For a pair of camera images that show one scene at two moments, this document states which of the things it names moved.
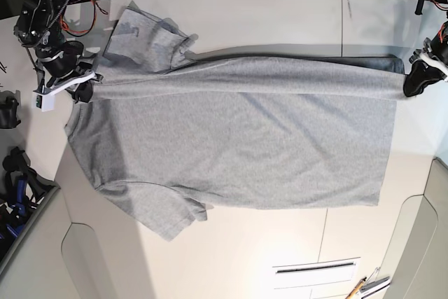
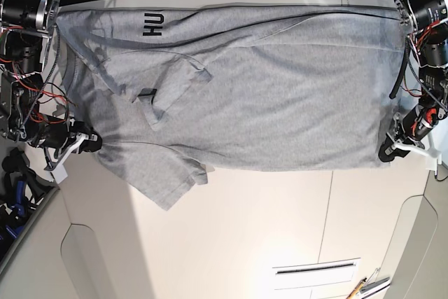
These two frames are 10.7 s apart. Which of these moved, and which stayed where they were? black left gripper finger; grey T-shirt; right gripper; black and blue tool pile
Moved: black left gripper finger; grey T-shirt; right gripper
Stayed: black and blue tool pile
